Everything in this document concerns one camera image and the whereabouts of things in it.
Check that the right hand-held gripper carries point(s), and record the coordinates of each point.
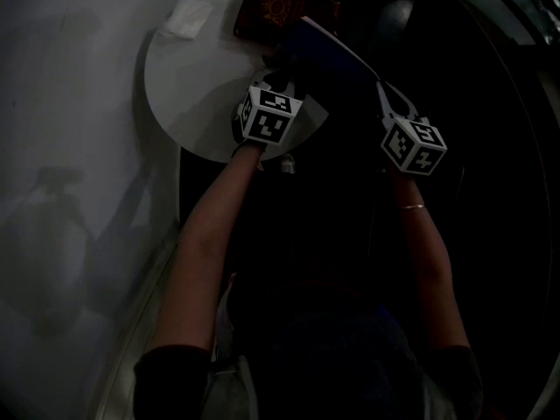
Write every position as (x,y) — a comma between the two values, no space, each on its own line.
(413,147)

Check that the person's right forearm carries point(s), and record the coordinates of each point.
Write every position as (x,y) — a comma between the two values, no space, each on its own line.
(426,261)

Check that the person's shoe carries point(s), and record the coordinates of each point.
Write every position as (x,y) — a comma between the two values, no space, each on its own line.
(261,165)
(287,163)

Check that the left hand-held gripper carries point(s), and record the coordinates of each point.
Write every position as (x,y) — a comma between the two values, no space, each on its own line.
(267,118)

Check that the round white table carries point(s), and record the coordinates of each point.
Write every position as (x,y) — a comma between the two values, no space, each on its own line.
(197,99)

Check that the person's left shoe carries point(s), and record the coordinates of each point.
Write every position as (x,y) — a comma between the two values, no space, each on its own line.
(261,165)

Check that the person's right shoe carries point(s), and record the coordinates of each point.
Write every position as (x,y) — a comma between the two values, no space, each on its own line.
(287,163)

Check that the red box with gold emblem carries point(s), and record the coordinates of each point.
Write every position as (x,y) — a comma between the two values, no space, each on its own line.
(271,11)

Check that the person's left forearm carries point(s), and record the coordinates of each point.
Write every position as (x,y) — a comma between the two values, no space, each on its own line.
(205,243)

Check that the blue booklet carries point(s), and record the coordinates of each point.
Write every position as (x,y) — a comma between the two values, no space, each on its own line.
(324,53)

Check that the person's dark clothing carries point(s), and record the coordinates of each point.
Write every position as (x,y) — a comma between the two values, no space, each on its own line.
(324,352)

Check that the white folded tissue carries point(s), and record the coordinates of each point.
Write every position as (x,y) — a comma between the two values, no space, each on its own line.
(186,18)

